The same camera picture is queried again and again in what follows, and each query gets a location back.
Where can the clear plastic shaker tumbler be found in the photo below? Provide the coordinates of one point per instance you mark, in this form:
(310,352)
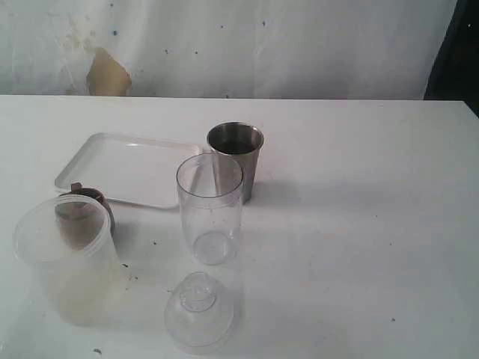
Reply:
(209,187)

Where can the stainless steel cup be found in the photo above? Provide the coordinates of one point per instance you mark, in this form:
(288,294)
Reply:
(240,142)

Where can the clear plastic shaker lid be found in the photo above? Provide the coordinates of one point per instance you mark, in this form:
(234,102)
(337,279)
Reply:
(199,311)

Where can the small brown gold cup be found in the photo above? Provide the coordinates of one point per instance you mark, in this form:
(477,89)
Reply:
(79,221)

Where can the large translucent plastic container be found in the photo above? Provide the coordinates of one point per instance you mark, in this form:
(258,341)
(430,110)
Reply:
(81,285)

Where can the white rectangular plastic tray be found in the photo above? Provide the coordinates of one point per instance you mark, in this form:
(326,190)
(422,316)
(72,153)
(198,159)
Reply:
(126,169)

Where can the dark curtain at right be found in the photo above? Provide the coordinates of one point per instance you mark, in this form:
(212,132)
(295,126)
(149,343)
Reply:
(454,75)

